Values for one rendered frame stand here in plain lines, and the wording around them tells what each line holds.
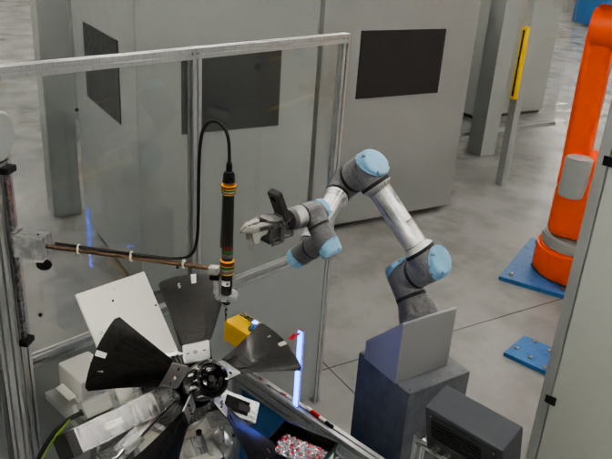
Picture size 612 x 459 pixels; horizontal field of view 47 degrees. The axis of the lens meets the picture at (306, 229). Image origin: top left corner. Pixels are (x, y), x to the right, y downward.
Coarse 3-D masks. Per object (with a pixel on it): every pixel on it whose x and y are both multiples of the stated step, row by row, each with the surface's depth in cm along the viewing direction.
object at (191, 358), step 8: (192, 344) 225; (200, 344) 224; (208, 344) 223; (184, 352) 224; (192, 352) 224; (200, 352) 223; (208, 352) 222; (184, 360) 223; (192, 360) 223; (200, 360) 222
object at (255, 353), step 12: (264, 324) 248; (252, 336) 243; (264, 336) 244; (276, 336) 245; (240, 348) 237; (252, 348) 238; (264, 348) 238; (276, 348) 240; (288, 348) 242; (228, 360) 231; (240, 360) 232; (252, 360) 232; (264, 360) 234; (276, 360) 235; (288, 360) 238
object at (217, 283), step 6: (210, 264) 214; (210, 270) 212; (216, 270) 212; (210, 276) 213; (216, 276) 212; (216, 282) 214; (216, 288) 214; (216, 294) 215; (234, 294) 216; (222, 300) 213; (228, 300) 213; (234, 300) 215
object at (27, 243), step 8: (16, 232) 219; (24, 232) 220; (32, 232) 220; (40, 232) 221; (48, 232) 221; (16, 240) 217; (24, 240) 217; (32, 240) 216; (40, 240) 216; (48, 240) 221; (16, 248) 218; (24, 248) 218; (32, 248) 217; (40, 248) 217; (16, 256) 219; (24, 256) 219; (32, 256) 218; (40, 256) 218
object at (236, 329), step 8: (232, 320) 277; (240, 320) 277; (224, 328) 277; (232, 328) 273; (240, 328) 272; (248, 328) 271; (224, 336) 279; (232, 336) 275; (240, 336) 271; (232, 344) 276
